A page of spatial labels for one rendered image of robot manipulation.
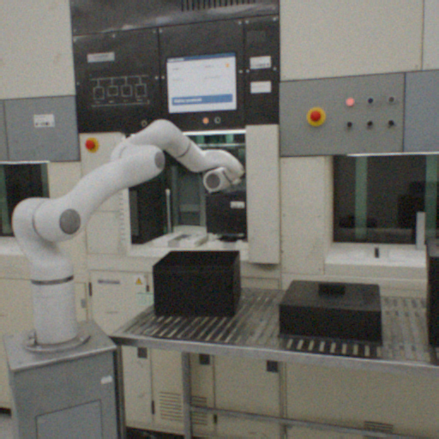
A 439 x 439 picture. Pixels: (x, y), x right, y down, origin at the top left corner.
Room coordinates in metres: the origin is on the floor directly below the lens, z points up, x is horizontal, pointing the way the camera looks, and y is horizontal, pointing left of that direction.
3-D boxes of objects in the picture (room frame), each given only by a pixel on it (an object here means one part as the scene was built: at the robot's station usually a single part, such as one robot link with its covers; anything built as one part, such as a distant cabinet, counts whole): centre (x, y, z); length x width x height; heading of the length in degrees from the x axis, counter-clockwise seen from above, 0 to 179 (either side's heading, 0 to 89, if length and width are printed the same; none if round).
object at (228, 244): (2.28, -0.06, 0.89); 0.22 x 0.21 x 0.04; 163
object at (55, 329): (1.41, 0.50, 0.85); 0.19 x 0.19 x 0.18
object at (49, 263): (1.43, 0.52, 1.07); 0.19 x 0.12 x 0.24; 52
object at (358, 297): (1.48, -0.34, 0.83); 0.29 x 0.29 x 0.13; 73
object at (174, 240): (2.36, 0.19, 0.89); 0.22 x 0.21 x 0.04; 163
